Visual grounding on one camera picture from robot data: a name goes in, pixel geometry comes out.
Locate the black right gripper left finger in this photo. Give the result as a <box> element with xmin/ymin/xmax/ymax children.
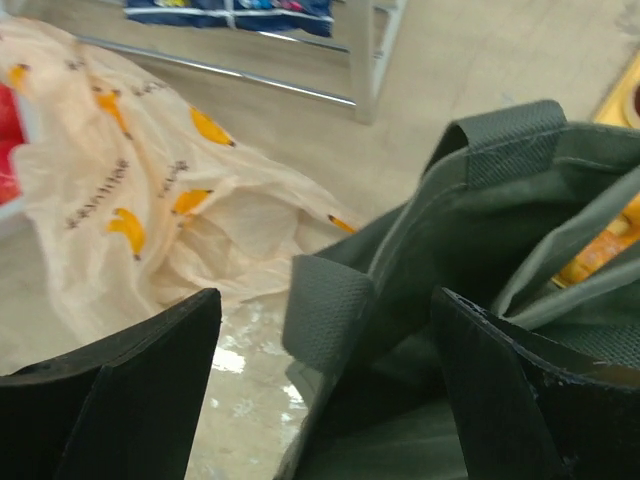
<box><xmin>1</xmin><ymin>289</ymin><xmax>222</xmax><ymax>479</ymax></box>

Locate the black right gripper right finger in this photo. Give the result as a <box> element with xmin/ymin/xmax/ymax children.
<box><xmin>431</xmin><ymin>288</ymin><xmax>639</xmax><ymax>479</ymax></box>

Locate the banana print plastic bag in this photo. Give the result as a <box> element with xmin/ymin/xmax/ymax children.
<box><xmin>1</xmin><ymin>17</ymin><xmax>359</xmax><ymax>373</ymax></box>

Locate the green fabric grocery bag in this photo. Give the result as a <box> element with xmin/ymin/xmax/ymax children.
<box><xmin>277</xmin><ymin>101</ymin><xmax>639</xmax><ymax>479</ymax></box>

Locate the blue chips bag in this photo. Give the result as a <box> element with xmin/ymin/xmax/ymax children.
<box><xmin>123</xmin><ymin>0</ymin><xmax>334</xmax><ymax>38</ymax></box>

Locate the yellow food tray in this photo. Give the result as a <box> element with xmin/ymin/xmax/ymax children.
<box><xmin>552</xmin><ymin>52</ymin><xmax>640</xmax><ymax>289</ymax></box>

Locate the white plastic basket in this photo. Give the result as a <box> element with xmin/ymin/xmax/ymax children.
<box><xmin>1</xmin><ymin>84</ymin><xmax>39</xmax><ymax>238</ymax></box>

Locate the white metal shelf rack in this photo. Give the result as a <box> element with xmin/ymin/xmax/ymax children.
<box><xmin>78</xmin><ymin>1</ymin><xmax>407</xmax><ymax>125</ymax></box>

